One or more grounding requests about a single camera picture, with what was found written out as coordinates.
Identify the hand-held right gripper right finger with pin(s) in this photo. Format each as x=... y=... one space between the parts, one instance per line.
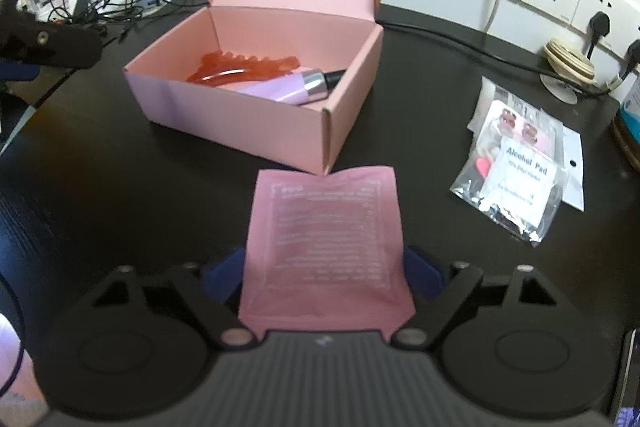
x=424 y=274

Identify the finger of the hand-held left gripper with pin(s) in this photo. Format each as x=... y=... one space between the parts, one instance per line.
x=17 y=72
x=60 y=47

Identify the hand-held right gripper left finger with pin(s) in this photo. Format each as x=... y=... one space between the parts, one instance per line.
x=225 y=274

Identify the pink sachet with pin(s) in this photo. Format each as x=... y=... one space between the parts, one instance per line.
x=325 y=247

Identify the clear packet white label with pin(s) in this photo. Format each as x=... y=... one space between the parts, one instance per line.
x=520 y=187

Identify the pink cardboard box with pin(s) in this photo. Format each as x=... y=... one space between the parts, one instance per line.
x=225 y=117

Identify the red hair claw clip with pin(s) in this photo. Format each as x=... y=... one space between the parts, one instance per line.
x=235 y=69

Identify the clear packet pink stickers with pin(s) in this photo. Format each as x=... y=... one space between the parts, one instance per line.
x=515 y=122

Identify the white card packet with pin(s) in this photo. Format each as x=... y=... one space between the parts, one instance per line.
x=575 y=177

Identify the lilac spray bottle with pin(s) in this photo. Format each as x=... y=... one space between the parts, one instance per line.
x=280 y=89

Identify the black desktop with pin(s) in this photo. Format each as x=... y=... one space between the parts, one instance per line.
x=125 y=207

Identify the round pale disc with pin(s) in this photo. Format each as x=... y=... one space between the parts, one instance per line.
x=560 y=89

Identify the black smartphone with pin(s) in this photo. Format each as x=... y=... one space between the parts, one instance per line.
x=629 y=382

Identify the brown supplement bottle blue label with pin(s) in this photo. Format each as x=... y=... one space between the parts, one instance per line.
x=631 y=122

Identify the black power plug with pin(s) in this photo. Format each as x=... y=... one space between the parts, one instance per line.
x=634 y=54
x=599 y=24

